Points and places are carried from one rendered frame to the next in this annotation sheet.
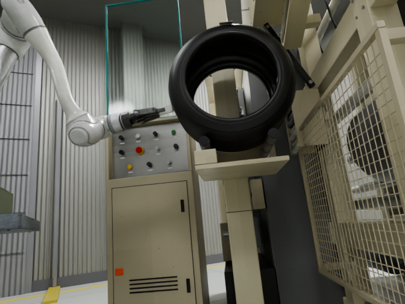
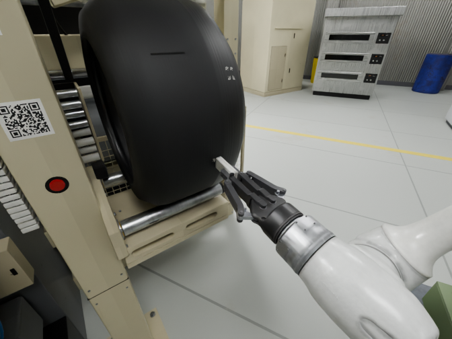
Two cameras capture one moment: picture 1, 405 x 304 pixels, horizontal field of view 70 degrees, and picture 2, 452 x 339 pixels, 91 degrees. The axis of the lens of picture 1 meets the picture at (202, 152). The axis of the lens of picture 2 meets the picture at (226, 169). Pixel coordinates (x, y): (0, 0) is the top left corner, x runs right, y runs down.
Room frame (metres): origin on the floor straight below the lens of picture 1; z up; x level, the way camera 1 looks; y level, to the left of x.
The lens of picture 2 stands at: (1.52, 0.49, 1.37)
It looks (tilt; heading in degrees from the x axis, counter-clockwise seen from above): 32 degrees down; 230
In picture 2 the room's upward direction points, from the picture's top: straight up
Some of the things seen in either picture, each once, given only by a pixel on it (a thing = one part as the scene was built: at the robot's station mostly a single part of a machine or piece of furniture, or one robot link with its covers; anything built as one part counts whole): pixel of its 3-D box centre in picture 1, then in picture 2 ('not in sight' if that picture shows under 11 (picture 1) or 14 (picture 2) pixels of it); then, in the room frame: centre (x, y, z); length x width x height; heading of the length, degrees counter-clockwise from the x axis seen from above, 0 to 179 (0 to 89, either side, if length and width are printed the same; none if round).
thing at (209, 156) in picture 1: (208, 164); (177, 221); (1.30, -0.02, 0.84); 0.36 x 0.09 x 0.06; 176
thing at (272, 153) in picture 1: (236, 156); (105, 204); (1.47, -0.18, 0.90); 0.40 x 0.03 x 0.10; 86
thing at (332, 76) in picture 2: not in sight; (349, 56); (-4.49, -2.14, 0.89); 1.40 x 1.07 x 1.79; 117
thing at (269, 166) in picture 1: (240, 169); (162, 206); (1.29, -0.16, 0.80); 0.37 x 0.36 x 0.02; 86
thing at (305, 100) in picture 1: (304, 123); (62, 127); (1.49, -0.56, 1.05); 0.20 x 0.15 x 0.30; 176
